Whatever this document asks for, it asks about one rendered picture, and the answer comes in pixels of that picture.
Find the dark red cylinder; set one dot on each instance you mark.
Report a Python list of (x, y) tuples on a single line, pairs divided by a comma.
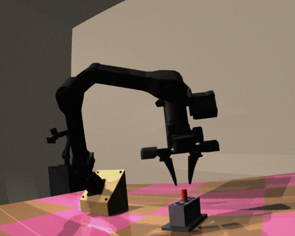
[(184, 194)]

